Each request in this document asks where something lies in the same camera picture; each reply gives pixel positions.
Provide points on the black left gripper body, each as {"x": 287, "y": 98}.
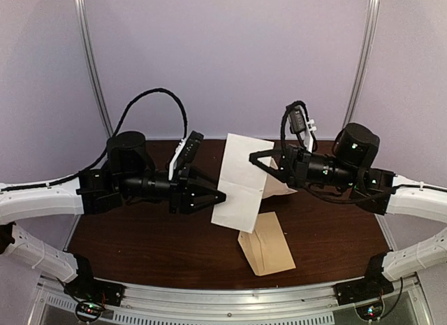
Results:
{"x": 177, "y": 198}

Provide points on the front aluminium slotted rail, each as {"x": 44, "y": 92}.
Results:
{"x": 309, "y": 304}

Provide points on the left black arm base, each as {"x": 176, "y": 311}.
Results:
{"x": 86, "y": 287}

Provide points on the round circuit board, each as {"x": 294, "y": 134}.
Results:
{"x": 87, "y": 311}
{"x": 370, "y": 312}

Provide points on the brown kraft envelope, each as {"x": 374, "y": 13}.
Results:
{"x": 266, "y": 249}

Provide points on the right aluminium frame post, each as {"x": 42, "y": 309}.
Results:
{"x": 372, "y": 16}

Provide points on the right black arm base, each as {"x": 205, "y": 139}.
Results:
{"x": 371, "y": 286}

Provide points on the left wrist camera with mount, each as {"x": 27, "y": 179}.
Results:
{"x": 184, "y": 153}

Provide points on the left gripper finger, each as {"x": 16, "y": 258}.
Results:
{"x": 200, "y": 203}
{"x": 202, "y": 187}

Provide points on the right round circuit board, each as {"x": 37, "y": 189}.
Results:
{"x": 370, "y": 312}

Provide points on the ornate letter sheet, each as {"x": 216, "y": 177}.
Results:
{"x": 273, "y": 187}
{"x": 242, "y": 182}

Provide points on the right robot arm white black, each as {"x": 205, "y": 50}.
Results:
{"x": 346, "y": 177}

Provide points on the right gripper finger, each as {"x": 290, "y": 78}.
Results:
{"x": 271, "y": 167}
{"x": 255, "y": 156}

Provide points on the left round circuit board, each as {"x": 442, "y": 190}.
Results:
{"x": 87, "y": 311}

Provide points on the left aluminium frame post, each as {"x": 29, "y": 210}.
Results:
{"x": 81, "y": 12}

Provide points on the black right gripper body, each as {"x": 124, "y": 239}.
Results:
{"x": 298, "y": 172}

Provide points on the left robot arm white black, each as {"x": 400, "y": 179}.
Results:
{"x": 128, "y": 173}

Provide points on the aluminium frame post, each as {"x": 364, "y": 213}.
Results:
{"x": 81, "y": 12}
{"x": 372, "y": 16}

